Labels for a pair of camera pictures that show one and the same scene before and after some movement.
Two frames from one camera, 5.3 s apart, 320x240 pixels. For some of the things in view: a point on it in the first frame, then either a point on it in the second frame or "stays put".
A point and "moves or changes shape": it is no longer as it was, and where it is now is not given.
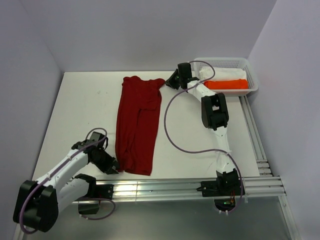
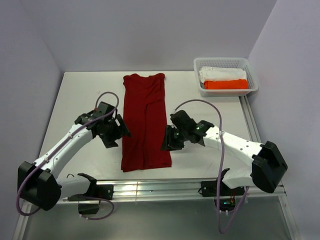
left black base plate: (104, 191) stays put
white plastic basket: (243, 62) stays put
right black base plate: (220, 187) stays put
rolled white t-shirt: (222, 73) stays put
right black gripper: (170, 81) to (168, 142)
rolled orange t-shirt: (226, 84) stays put
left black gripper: (107, 168) to (120, 131)
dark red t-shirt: (138, 124) moves or changes shape
